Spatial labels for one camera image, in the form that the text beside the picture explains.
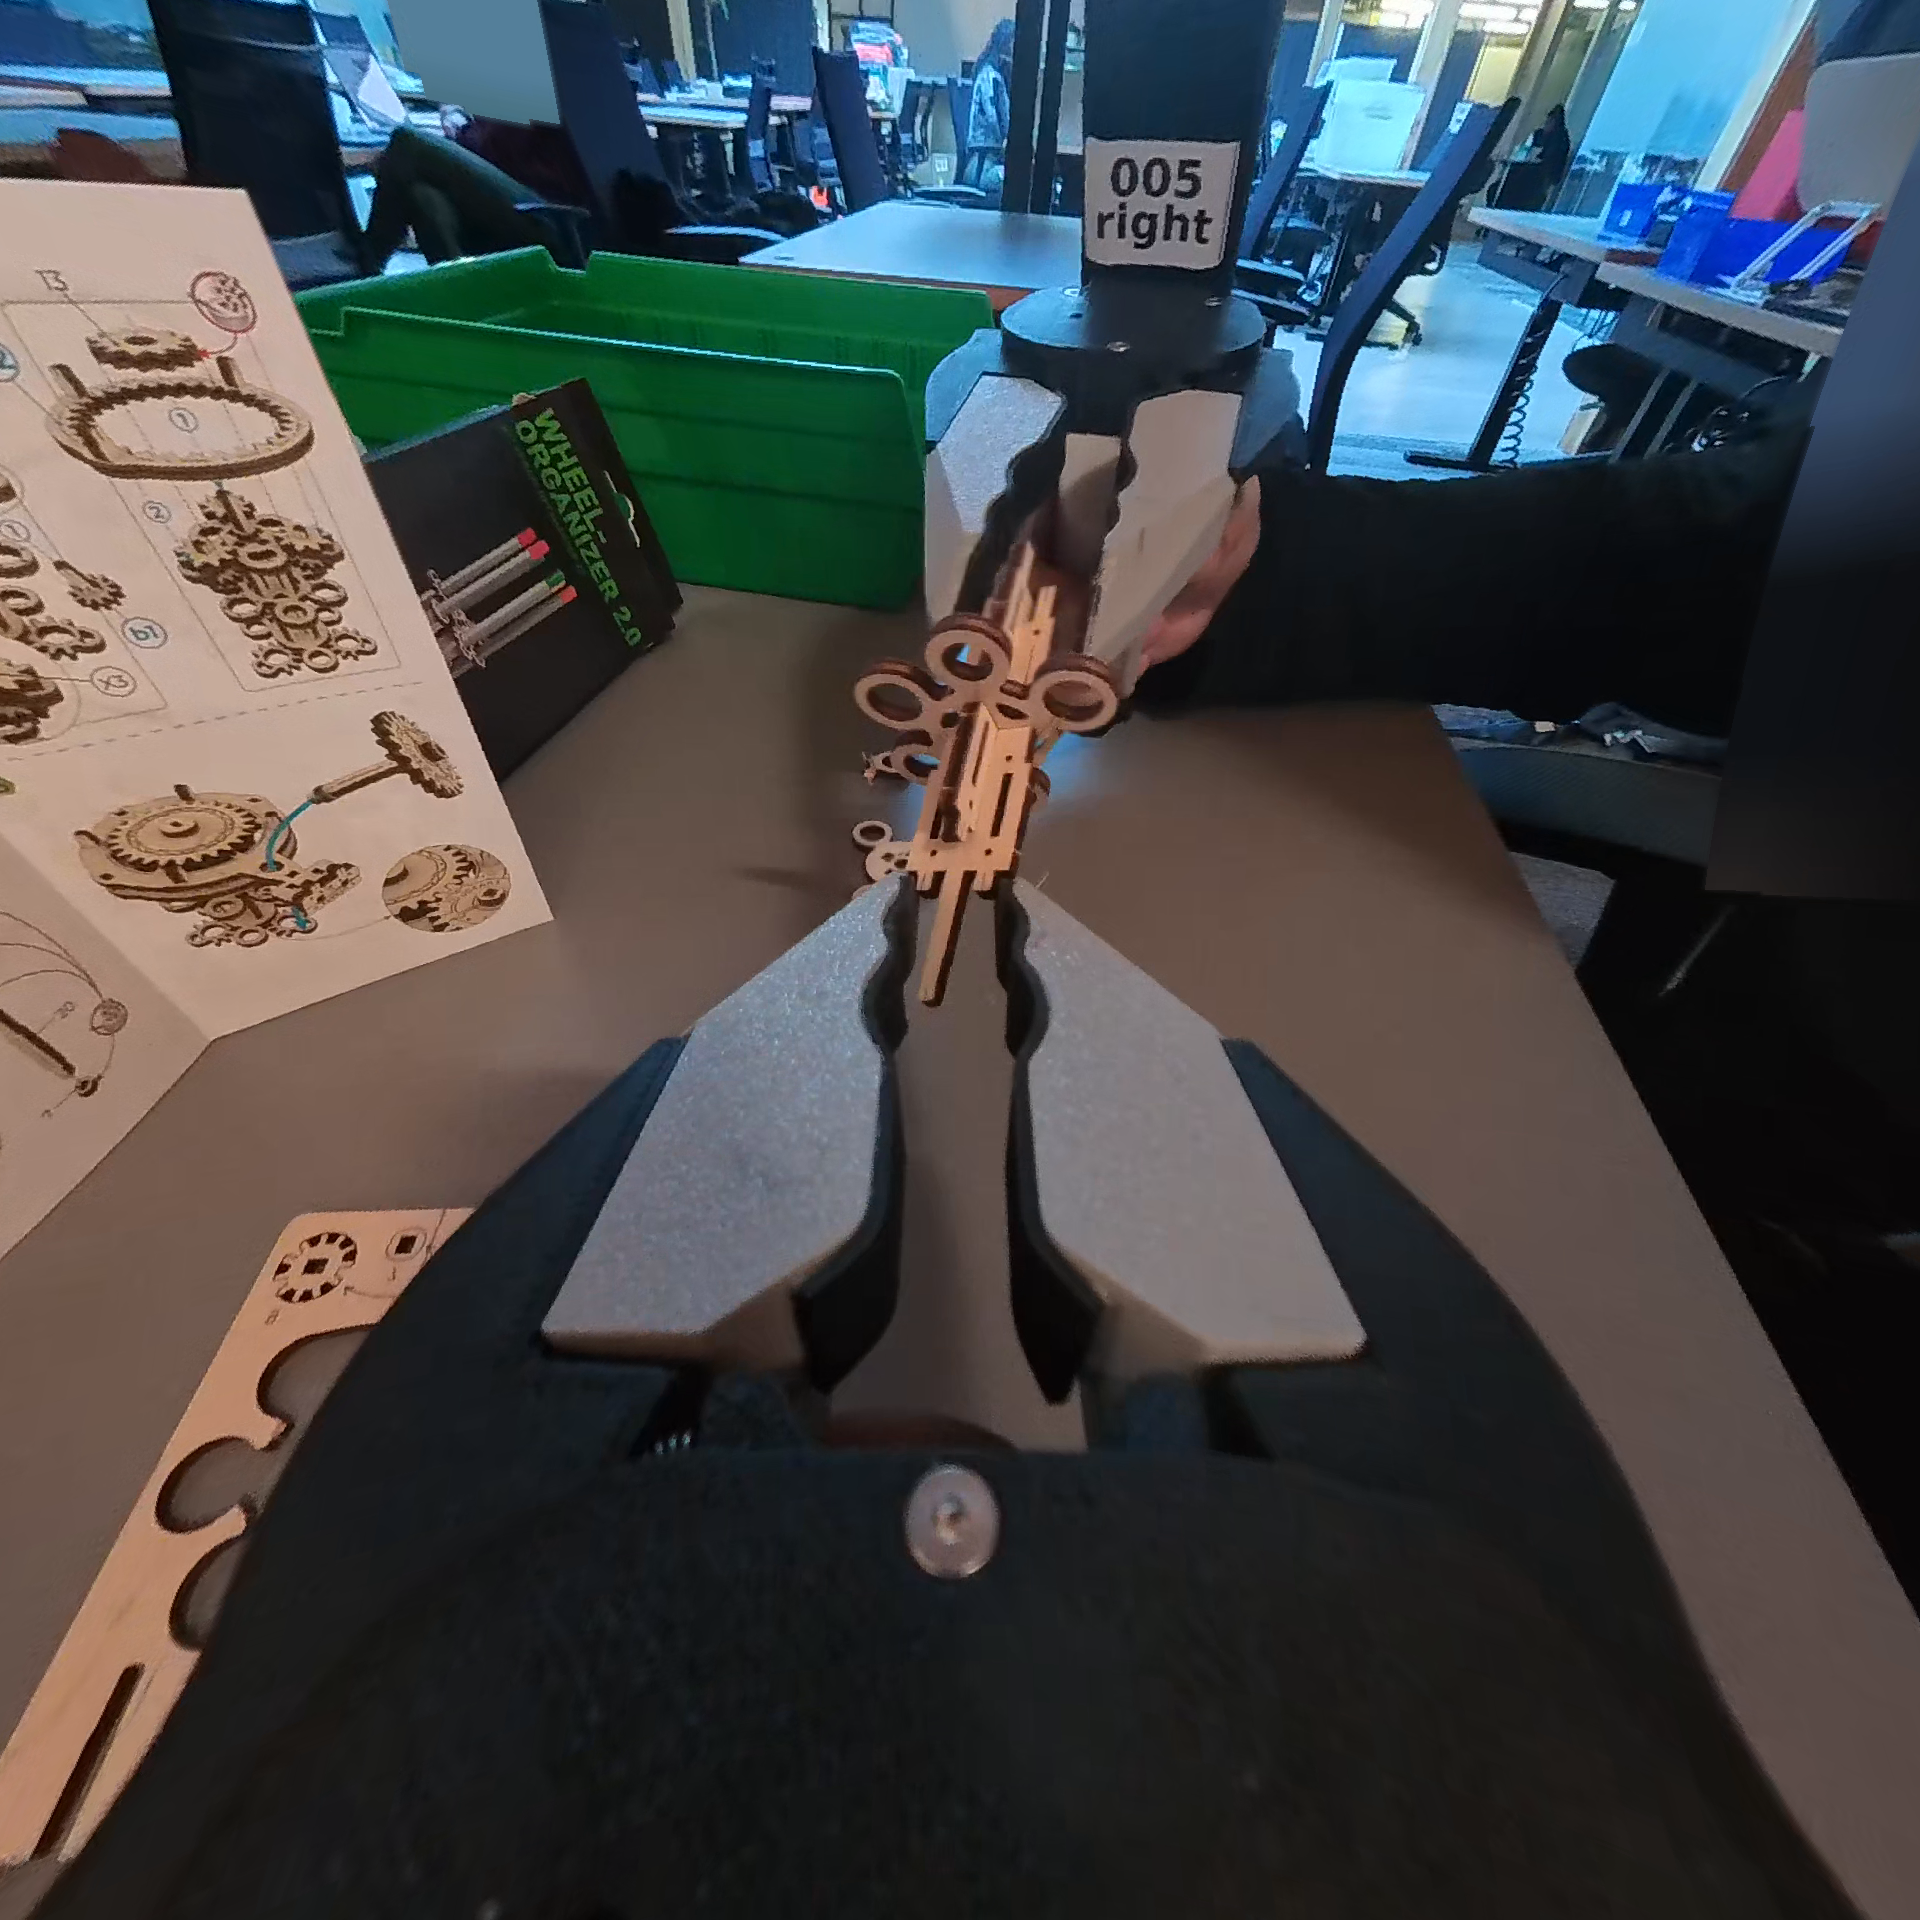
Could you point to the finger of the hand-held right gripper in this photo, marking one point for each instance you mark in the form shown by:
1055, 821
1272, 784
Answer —
1185, 495
968, 480

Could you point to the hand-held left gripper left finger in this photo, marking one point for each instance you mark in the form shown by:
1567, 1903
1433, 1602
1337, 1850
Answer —
721, 1185

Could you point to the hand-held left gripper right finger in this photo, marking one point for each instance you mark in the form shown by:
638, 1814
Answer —
1185, 1185

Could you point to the wooden model assembly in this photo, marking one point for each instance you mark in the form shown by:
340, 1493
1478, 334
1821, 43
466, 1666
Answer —
976, 793

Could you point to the black model kit box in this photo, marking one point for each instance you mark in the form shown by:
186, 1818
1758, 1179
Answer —
481, 495

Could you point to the plywood parts sheet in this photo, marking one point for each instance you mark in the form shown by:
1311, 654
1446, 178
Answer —
85, 1682

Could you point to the person's right hand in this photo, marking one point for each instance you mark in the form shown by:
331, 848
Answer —
1222, 586

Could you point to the green plastic bin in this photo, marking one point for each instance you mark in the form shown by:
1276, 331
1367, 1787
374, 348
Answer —
779, 495

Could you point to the wooden-edged desk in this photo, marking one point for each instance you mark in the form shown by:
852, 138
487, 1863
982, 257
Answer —
932, 239

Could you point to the blue plastic bin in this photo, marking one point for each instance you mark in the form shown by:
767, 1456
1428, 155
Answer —
1628, 218
1725, 239

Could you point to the folded instruction booklet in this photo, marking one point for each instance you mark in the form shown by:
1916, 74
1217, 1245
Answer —
374, 525

